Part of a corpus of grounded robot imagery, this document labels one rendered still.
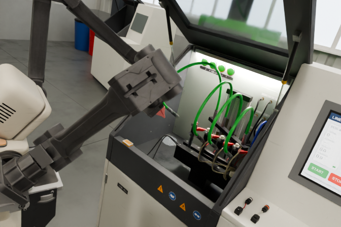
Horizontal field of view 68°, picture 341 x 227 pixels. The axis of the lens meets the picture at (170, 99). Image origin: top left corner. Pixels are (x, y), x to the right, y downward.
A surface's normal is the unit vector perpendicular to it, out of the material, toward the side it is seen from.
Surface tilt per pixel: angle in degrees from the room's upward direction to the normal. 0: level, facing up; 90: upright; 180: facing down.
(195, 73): 90
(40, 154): 62
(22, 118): 90
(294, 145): 76
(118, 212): 90
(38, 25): 84
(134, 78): 54
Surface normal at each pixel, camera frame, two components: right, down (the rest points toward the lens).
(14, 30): 0.74, 0.38
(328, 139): -0.56, -0.07
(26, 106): 0.55, 0.40
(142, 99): 0.43, -0.22
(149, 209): -0.63, 0.14
